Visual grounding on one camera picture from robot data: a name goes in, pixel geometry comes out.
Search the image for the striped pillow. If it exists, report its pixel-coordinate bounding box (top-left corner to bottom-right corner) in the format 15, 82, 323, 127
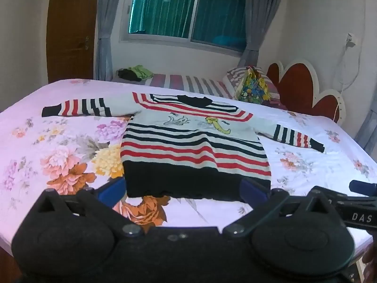
222, 66, 280, 101

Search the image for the sliding glass window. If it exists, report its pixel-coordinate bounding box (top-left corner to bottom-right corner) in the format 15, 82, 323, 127
119, 0, 248, 56

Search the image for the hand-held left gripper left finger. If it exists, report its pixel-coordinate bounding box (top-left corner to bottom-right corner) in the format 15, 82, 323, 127
36, 177, 145, 238

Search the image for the striped knit sweater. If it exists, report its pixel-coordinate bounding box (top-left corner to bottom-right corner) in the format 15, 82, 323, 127
41, 92, 325, 203

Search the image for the person's right hand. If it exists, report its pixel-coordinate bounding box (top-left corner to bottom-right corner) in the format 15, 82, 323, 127
362, 243, 377, 283

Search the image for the bed with floral sheet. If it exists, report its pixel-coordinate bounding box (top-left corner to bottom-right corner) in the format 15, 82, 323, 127
0, 78, 377, 261

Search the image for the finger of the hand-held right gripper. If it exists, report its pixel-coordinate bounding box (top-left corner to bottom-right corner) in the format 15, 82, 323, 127
328, 192, 377, 210
349, 180, 377, 197

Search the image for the colourful printed bag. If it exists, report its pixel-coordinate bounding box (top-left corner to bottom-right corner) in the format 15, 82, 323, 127
234, 66, 272, 104

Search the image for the green garment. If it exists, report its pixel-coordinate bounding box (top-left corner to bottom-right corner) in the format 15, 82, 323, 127
131, 65, 154, 80

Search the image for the bed with striped sheet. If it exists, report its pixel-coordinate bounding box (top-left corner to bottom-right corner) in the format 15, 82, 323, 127
110, 72, 236, 99

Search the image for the grey-blue cloth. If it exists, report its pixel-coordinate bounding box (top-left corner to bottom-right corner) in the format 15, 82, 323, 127
355, 106, 377, 161

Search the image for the red scalloped headboard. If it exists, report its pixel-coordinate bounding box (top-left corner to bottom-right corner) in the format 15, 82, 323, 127
266, 59, 346, 124

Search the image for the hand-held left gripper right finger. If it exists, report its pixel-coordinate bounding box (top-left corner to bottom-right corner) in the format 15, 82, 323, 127
222, 179, 343, 239

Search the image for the dark garment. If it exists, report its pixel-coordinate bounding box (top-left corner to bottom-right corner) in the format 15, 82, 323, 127
117, 68, 142, 82

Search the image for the white wall socket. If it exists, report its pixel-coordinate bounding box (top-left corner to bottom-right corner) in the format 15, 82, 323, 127
345, 33, 359, 49

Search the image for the brown wooden door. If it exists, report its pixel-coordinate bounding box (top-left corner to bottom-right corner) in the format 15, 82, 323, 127
46, 0, 101, 83

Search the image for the white cable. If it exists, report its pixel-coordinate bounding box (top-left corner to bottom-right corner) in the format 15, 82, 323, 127
336, 40, 361, 92

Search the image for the grey curtain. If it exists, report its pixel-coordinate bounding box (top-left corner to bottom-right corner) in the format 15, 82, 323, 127
238, 0, 287, 68
94, 0, 139, 81

